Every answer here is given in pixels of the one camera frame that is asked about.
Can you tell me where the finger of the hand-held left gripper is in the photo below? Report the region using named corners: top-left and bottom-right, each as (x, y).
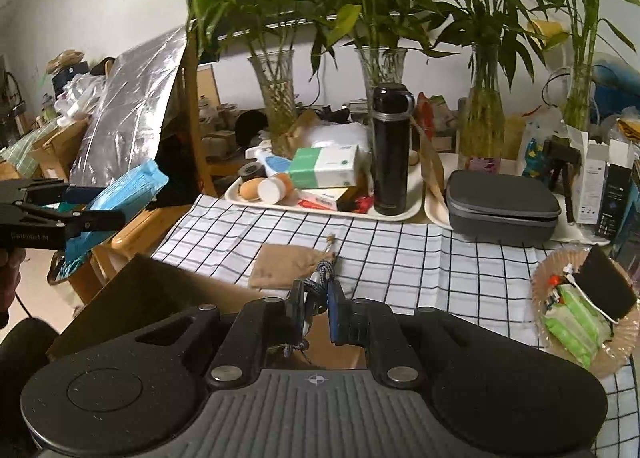
top-left (25, 179), bottom-right (108, 204)
top-left (15, 205), bottom-right (126, 234)

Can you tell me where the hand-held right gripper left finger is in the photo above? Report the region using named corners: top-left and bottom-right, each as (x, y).
top-left (132, 280), bottom-right (307, 386)

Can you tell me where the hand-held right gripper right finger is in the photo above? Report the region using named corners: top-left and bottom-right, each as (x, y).
top-left (326, 281), bottom-right (501, 386)

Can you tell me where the blue soft packet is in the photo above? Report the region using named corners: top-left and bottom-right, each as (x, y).
top-left (64, 159), bottom-right (170, 264)

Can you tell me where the grey braided cord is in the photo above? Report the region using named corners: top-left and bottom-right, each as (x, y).
top-left (270, 260), bottom-right (337, 354)

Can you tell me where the large cardboard box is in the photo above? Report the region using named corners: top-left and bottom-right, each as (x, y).
top-left (47, 253), bottom-right (371, 371)

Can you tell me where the person's left hand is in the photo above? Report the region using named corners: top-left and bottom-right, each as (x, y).
top-left (0, 249), bottom-right (26, 314)

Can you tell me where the brown cloth pouch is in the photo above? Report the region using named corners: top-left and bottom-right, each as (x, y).
top-left (249, 234), bottom-right (337, 291)

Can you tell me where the wooden chair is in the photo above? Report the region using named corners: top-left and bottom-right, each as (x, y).
top-left (67, 30), bottom-right (223, 304)

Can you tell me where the small cardboard box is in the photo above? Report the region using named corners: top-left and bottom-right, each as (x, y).
top-left (27, 118), bottom-right (91, 179)

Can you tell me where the black white checkered tablecloth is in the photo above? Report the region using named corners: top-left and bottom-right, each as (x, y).
top-left (150, 193), bottom-right (640, 458)

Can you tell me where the silver foil sheet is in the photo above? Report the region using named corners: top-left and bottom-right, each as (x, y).
top-left (70, 30), bottom-right (193, 189)

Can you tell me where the crumpled clear plastic bag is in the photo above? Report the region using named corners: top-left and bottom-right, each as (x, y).
top-left (54, 72), bottom-right (108, 121)

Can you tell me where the red white flat box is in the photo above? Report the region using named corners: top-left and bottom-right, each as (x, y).
top-left (297, 188), bottom-right (361, 211)

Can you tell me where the white round jar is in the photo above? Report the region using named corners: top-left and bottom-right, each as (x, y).
top-left (257, 177), bottom-right (287, 205)

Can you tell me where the beige makeup puff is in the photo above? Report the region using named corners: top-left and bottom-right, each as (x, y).
top-left (239, 178), bottom-right (265, 202)

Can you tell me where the white tray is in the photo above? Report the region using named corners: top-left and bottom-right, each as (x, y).
top-left (424, 153), bottom-right (612, 245)
top-left (224, 173), bottom-right (425, 223)

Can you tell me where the green white tissue box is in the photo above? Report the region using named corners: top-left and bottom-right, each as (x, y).
top-left (287, 144), bottom-right (362, 189)

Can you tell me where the blue white bottle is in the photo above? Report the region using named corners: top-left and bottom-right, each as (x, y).
top-left (245, 145), bottom-right (292, 177)

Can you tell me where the black thermos bottle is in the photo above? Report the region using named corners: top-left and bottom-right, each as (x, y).
top-left (369, 83), bottom-right (417, 216)

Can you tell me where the white plastic packet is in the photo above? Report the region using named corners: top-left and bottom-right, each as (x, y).
top-left (300, 123), bottom-right (371, 149)

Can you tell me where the brown paper bag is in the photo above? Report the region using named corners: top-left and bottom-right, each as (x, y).
top-left (409, 115), bottom-right (447, 204)

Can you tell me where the grey zip case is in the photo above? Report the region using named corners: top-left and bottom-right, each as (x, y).
top-left (445, 169), bottom-right (563, 246)

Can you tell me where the bamboo plant in glass vase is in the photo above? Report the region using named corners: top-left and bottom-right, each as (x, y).
top-left (152, 0), bottom-right (331, 159)
top-left (400, 0), bottom-right (571, 164)
top-left (520, 0), bottom-right (640, 131)
top-left (280, 0), bottom-right (451, 111)

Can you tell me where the red snack packet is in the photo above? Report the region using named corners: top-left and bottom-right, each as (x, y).
top-left (415, 93), bottom-right (436, 134)

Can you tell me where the green wet wipes pack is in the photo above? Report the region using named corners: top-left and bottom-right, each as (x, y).
top-left (542, 310), bottom-right (601, 369)
top-left (557, 283), bottom-right (613, 339)

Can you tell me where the white printed plastic bag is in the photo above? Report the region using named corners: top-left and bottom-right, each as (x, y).
top-left (517, 108), bottom-right (571, 176)

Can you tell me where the black square pouch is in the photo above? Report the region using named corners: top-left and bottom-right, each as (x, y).
top-left (574, 244), bottom-right (638, 324)

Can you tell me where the black mini tripod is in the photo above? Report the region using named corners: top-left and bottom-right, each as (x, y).
top-left (542, 138), bottom-right (591, 228)

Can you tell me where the white carton box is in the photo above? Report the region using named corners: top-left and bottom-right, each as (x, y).
top-left (567, 125), bottom-right (611, 226)

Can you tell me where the black carton box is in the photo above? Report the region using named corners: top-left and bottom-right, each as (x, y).
top-left (596, 163), bottom-right (633, 239)

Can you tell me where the blue carton box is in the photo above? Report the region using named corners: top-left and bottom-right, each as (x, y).
top-left (612, 173), bottom-right (640, 259)

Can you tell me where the yellow wrapped item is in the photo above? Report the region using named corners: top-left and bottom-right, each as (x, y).
top-left (617, 118), bottom-right (640, 144)

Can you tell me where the blue plastic bag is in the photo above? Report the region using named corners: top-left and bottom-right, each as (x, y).
top-left (592, 53), bottom-right (640, 114)

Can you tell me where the white cable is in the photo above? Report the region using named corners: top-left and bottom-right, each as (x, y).
top-left (562, 263), bottom-right (621, 325)

